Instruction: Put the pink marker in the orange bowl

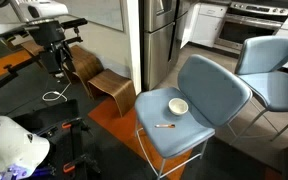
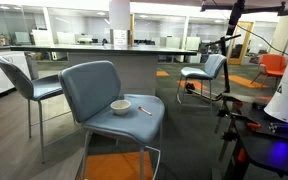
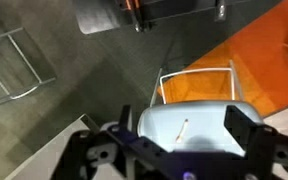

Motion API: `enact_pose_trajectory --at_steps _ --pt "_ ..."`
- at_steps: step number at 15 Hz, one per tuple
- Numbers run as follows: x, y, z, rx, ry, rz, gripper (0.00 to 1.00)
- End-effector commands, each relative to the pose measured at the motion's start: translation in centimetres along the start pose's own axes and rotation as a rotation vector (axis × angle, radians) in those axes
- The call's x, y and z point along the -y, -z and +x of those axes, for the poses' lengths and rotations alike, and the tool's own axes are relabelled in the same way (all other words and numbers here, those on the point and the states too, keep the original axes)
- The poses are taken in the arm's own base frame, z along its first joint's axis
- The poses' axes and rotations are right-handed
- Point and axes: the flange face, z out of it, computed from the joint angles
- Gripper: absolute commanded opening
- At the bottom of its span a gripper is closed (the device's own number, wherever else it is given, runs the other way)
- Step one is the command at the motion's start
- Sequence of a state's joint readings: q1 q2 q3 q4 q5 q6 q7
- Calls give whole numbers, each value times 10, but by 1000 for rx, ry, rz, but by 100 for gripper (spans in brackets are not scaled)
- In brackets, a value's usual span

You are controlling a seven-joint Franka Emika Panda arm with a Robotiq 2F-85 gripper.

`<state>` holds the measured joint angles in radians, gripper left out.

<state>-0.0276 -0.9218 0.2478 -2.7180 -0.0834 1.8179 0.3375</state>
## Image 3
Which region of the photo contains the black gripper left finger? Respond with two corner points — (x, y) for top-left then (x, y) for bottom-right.
(107, 105), (171, 162)

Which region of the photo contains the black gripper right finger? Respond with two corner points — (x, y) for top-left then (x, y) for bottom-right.
(224, 105), (277, 159)

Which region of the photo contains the light blue chair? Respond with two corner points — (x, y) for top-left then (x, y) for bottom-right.
(136, 59), (265, 158)

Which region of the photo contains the grey bar stool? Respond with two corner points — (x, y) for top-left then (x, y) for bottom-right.
(0, 27), (56, 106)

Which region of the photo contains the black scooter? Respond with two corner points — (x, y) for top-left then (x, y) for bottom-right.
(114, 0), (227, 32)

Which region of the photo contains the orange floor mat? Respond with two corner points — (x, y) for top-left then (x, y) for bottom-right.
(157, 0), (288, 116)

